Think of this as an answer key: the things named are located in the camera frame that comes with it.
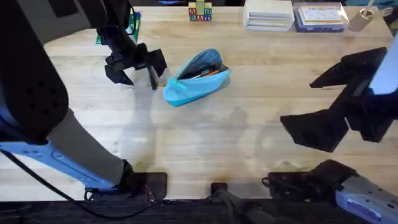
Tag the green board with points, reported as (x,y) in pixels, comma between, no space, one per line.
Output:
(134,25)

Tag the stack of white boxes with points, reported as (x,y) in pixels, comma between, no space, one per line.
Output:
(267,17)

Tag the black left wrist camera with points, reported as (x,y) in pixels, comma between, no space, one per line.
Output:
(159,62)

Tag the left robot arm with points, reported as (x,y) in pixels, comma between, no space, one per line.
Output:
(31,93)

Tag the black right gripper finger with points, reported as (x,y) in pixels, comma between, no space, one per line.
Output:
(314,130)
(351,68)

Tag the light blue zip bag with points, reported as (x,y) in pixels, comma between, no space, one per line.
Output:
(192,87)

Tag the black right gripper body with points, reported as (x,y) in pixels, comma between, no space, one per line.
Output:
(363,109)

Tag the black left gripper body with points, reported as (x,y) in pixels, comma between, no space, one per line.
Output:
(130,53)

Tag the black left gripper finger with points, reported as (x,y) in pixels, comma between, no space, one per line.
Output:
(153,79)
(117,76)

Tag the stack of toy letter blocks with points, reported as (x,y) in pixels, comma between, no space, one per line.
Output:
(200,12)

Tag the black rail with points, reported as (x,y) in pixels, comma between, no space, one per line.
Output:
(174,214)

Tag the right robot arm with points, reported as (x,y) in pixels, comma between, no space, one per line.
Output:
(357,193)

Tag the clear plastic box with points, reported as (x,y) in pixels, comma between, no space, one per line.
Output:
(320,17)

